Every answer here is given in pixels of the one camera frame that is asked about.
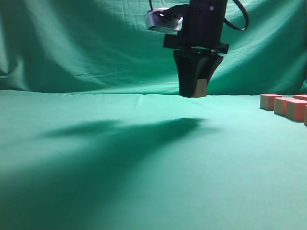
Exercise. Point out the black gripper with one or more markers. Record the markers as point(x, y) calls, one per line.
point(201, 27)

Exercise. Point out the column cube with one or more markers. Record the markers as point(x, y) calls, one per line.
point(267, 101)
point(295, 110)
point(300, 97)
point(280, 105)

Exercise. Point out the green backdrop cloth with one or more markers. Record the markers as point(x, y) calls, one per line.
point(103, 46)

